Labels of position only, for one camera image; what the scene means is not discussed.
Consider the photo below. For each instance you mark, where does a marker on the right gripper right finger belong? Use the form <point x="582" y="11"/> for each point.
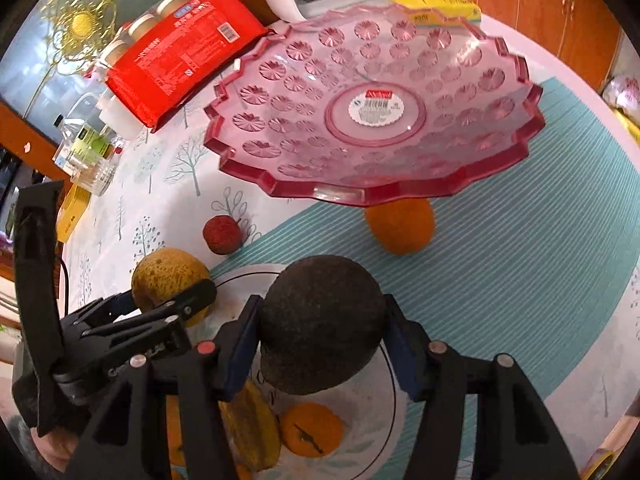
<point x="516" y="437"/>

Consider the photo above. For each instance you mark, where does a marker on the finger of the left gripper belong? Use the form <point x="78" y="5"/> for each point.
<point x="179" y="309"/>
<point x="101" y="311"/>

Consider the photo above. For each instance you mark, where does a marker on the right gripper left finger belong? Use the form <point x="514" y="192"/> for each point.
<point x="127" y="437"/>

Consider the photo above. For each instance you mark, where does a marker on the yellow-brown pear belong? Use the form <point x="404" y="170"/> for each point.
<point x="163" y="274"/>

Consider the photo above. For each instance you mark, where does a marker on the red lychee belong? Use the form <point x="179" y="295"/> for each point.
<point x="222" y="235"/>

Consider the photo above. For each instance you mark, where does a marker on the overripe brown banana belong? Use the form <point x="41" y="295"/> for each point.
<point x="252" y="429"/>

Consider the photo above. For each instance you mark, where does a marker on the dark avocado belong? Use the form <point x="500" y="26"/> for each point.
<point x="321" y="322"/>

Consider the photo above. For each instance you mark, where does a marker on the orange tangerine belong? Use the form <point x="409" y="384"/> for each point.
<point x="403" y="227"/>

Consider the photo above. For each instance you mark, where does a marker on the pink glass fruit bowl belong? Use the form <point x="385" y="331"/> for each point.
<point x="372" y="104"/>

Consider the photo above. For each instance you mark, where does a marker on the yellow flat box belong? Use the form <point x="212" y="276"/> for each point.
<point x="73" y="207"/>

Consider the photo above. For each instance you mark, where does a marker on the clear glass tumbler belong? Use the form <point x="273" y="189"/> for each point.
<point x="93" y="172"/>

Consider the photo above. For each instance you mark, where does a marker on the plastic bottle green label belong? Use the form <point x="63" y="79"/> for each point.
<point x="82" y="147"/>

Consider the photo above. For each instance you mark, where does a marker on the white squeeze bottle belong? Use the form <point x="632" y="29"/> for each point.
<point x="111" y="110"/>

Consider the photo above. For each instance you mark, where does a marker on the red paper cup package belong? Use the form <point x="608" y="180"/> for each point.
<point x="162" y="69"/>

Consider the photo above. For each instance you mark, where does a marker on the gold metal ornament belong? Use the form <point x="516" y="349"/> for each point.
<point x="77" y="33"/>

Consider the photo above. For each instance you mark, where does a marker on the yellow packet stack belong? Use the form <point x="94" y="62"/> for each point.
<point x="435" y="5"/>

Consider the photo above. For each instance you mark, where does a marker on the wooden cabinet row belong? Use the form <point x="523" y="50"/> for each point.
<point x="583" y="34"/>

